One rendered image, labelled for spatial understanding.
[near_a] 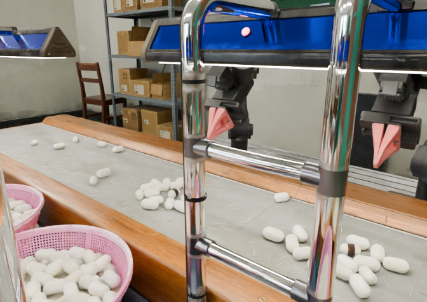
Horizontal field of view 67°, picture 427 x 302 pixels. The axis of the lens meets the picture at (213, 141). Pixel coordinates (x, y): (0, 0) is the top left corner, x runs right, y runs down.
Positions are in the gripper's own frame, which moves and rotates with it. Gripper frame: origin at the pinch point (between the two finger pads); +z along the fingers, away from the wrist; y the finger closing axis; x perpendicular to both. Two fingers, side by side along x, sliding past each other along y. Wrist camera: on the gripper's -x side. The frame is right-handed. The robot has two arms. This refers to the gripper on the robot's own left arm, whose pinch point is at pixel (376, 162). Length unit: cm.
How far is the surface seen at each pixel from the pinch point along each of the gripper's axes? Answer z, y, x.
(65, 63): -140, -477, 122
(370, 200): 2.5, -0.8, 10.4
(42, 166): 28, -80, -6
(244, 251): 25.5, -13.2, -4.8
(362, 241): 14.7, 1.7, 1.5
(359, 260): 18.9, 2.9, -2.0
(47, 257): 42, -37, -18
